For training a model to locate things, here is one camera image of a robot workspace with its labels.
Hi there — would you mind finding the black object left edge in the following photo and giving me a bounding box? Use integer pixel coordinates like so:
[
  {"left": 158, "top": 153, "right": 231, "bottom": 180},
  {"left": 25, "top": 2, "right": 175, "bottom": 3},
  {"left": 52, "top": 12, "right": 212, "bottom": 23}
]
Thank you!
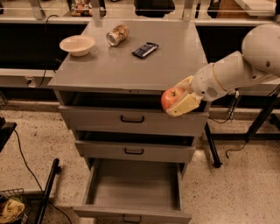
[{"left": 0, "top": 117, "right": 17, "bottom": 152}]

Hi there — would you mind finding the grey drawer cabinet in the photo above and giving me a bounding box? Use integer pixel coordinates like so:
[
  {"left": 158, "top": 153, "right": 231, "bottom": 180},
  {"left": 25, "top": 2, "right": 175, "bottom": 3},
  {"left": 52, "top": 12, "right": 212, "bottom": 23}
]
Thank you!
[{"left": 47, "top": 18, "right": 219, "bottom": 176}]

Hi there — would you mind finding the black cable on floor left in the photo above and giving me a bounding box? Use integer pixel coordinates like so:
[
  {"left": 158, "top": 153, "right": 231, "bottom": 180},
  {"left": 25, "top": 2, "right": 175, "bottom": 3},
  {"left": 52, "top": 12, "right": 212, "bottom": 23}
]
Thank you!
[{"left": 13, "top": 129, "right": 73, "bottom": 224}]

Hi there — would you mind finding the grey top drawer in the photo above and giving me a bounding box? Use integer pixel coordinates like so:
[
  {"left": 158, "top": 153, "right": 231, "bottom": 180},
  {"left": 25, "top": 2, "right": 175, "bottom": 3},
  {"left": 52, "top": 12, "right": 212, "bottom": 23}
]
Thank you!
[{"left": 59, "top": 106, "right": 208, "bottom": 137}]

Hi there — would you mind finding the grey bottom drawer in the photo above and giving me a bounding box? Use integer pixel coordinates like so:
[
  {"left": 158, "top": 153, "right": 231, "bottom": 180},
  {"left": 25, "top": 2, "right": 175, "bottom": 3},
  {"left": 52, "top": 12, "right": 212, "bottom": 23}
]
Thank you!
[{"left": 73, "top": 159, "right": 192, "bottom": 224}]

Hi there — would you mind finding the grey drawer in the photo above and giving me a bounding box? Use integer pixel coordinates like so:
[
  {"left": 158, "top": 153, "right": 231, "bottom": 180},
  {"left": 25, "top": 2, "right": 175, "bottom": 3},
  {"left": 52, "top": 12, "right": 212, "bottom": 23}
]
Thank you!
[
  {"left": 73, "top": 159, "right": 192, "bottom": 224},
  {"left": 75, "top": 141, "right": 195, "bottom": 163},
  {"left": 59, "top": 106, "right": 208, "bottom": 137}
]

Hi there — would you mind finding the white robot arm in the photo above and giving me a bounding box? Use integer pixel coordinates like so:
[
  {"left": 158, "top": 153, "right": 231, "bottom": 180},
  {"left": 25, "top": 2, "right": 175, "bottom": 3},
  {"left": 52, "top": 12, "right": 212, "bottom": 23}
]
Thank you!
[{"left": 161, "top": 24, "right": 280, "bottom": 116}]

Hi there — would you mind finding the black table leg right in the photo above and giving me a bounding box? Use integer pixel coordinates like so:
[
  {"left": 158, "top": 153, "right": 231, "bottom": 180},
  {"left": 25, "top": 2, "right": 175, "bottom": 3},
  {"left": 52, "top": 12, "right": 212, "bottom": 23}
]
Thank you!
[{"left": 205, "top": 123, "right": 222, "bottom": 168}]

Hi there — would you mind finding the red apple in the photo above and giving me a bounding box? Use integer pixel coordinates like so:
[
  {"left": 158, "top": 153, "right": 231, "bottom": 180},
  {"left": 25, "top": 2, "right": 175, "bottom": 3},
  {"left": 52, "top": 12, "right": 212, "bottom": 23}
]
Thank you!
[{"left": 161, "top": 87, "right": 184, "bottom": 110}]

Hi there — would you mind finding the metal can lying down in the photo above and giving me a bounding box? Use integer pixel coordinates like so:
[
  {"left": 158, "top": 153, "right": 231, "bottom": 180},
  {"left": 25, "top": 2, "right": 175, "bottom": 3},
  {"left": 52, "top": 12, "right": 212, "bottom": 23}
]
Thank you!
[{"left": 106, "top": 24, "right": 130, "bottom": 46}]

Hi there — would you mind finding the grey middle drawer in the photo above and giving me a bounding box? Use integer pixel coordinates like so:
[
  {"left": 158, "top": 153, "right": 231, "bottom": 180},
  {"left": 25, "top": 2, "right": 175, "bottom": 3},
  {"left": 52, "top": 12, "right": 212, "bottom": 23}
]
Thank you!
[{"left": 75, "top": 141, "right": 195, "bottom": 163}]

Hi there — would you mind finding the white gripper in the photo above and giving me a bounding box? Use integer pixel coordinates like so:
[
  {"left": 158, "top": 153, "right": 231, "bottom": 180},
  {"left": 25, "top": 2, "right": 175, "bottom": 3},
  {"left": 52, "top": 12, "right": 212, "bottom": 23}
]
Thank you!
[{"left": 165, "top": 63, "right": 227, "bottom": 116}]

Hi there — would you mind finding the black cable on floor right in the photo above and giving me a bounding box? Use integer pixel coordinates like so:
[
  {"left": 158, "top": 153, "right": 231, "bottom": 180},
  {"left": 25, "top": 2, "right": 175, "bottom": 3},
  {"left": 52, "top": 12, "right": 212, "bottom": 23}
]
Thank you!
[{"left": 225, "top": 129, "right": 259, "bottom": 159}]

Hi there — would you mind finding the wire basket with bag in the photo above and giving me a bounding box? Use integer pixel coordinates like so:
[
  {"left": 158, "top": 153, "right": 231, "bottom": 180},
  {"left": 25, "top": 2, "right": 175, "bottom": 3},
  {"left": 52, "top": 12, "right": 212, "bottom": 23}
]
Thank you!
[{"left": 0, "top": 188, "right": 29, "bottom": 224}]

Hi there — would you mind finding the dark blue snack bar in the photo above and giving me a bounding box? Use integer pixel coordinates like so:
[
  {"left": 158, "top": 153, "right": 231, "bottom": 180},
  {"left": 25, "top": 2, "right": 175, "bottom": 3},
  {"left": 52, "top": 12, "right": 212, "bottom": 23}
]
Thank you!
[{"left": 132, "top": 42, "right": 158, "bottom": 59}]

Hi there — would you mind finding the black cable on floor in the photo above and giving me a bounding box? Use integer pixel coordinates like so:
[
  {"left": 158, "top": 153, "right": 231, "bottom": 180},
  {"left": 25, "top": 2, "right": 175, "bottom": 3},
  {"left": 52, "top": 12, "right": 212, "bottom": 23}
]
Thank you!
[
  {"left": 225, "top": 129, "right": 259, "bottom": 159},
  {"left": 13, "top": 129, "right": 73, "bottom": 224}
]

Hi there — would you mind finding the black pole lower left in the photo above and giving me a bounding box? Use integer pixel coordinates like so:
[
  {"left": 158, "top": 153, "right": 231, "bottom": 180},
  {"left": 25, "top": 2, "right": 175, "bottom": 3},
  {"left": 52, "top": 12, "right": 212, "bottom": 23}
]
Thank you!
[{"left": 35, "top": 158, "right": 60, "bottom": 224}]

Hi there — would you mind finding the white bowl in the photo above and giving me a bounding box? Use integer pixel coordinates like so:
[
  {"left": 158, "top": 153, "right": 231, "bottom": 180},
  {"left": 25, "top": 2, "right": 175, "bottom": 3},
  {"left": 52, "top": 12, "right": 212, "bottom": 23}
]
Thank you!
[{"left": 59, "top": 35, "right": 95, "bottom": 57}]

